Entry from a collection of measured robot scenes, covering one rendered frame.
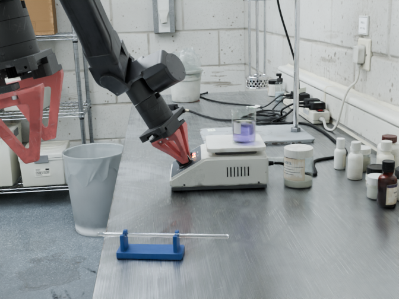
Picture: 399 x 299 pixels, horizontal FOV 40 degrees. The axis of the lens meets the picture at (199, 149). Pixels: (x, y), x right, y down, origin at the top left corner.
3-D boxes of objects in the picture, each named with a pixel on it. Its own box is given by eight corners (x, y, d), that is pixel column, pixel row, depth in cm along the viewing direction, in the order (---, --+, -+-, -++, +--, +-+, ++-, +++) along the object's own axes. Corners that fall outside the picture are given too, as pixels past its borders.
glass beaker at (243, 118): (256, 148, 109) (256, 108, 107) (229, 147, 110) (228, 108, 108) (258, 140, 115) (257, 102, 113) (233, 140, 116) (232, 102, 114)
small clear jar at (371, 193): (376, 202, 101) (377, 180, 100) (361, 196, 104) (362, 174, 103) (391, 199, 103) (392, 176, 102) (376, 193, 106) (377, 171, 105)
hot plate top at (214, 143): (206, 153, 108) (206, 149, 108) (205, 139, 120) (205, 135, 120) (266, 150, 109) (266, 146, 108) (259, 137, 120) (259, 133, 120)
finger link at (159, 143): (208, 146, 113) (184, 108, 111) (194, 163, 108) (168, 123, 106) (183, 157, 117) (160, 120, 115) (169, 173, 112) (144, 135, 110)
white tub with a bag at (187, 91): (176, 104, 211) (174, 48, 206) (162, 99, 223) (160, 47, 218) (209, 101, 217) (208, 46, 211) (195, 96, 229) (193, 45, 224)
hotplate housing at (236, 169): (170, 193, 110) (168, 155, 108) (171, 174, 123) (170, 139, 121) (279, 189, 110) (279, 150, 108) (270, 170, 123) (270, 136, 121)
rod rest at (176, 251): (116, 258, 81) (114, 237, 81) (121, 249, 85) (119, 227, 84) (181, 260, 80) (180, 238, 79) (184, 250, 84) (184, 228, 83)
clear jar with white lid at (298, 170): (291, 178, 116) (291, 142, 114) (317, 183, 113) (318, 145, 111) (278, 186, 112) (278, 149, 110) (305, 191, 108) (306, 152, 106)
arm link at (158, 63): (102, 47, 106) (95, 81, 101) (144, 19, 100) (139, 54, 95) (145, 80, 113) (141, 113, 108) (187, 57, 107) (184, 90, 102)
